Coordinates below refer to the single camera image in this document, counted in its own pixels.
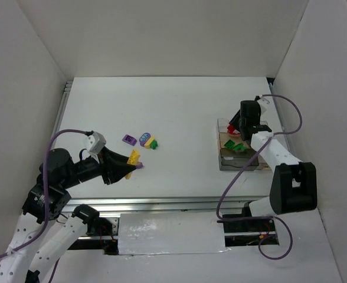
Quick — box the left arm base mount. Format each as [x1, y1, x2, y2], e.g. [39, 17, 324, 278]
[69, 217, 120, 255]

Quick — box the purple cable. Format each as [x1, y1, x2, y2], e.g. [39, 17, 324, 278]
[216, 94, 303, 260]
[0, 129, 93, 283]

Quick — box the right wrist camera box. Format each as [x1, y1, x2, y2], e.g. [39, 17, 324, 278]
[254, 96, 270, 115]

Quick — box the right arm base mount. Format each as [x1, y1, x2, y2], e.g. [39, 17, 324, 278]
[217, 219, 279, 247]

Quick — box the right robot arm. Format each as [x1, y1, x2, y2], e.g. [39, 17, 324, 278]
[230, 100, 317, 217]

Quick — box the long yellow lego plate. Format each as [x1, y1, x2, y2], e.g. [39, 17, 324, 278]
[127, 149, 140, 166]

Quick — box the amber plastic container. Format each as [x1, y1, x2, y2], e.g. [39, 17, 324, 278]
[218, 133, 255, 158]

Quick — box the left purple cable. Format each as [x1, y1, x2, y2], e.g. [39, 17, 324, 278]
[0, 129, 93, 283]

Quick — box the aluminium front rail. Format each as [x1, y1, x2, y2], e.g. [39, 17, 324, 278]
[64, 197, 306, 212]

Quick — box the yellow half round lego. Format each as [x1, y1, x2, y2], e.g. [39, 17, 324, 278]
[143, 136, 155, 149]

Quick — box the red curved lego brick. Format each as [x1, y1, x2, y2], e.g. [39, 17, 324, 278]
[227, 124, 240, 136]

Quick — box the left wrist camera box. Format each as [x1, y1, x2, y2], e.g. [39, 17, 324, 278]
[84, 131, 106, 155]

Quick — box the tall smoky plastic container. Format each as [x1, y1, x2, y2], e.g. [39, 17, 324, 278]
[251, 120, 275, 170]

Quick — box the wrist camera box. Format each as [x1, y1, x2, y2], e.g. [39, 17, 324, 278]
[254, 96, 270, 115]
[84, 131, 106, 155]

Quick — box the purple round flower lego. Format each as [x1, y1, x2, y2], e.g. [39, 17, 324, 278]
[139, 132, 151, 147]

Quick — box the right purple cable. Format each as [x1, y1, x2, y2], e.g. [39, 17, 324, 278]
[216, 94, 303, 260]

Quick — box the clear plastic container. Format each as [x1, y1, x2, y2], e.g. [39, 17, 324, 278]
[217, 118, 238, 137]

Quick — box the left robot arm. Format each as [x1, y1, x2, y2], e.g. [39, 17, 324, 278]
[0, 148, 139, 282]

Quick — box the white taped panel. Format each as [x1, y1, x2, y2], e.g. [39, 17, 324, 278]
[118, 212, 226, 255]

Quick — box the small green lego brick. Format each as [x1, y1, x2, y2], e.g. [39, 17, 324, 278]
[149, 140, 158, 150]

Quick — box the purple sloped lego brick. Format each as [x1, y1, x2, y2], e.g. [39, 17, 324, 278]
[122, 134, 137, 146]

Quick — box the green square lego brick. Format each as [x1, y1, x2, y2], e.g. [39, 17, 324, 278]
[224, 140, 235, 149]
[233, 143, 246, 152]

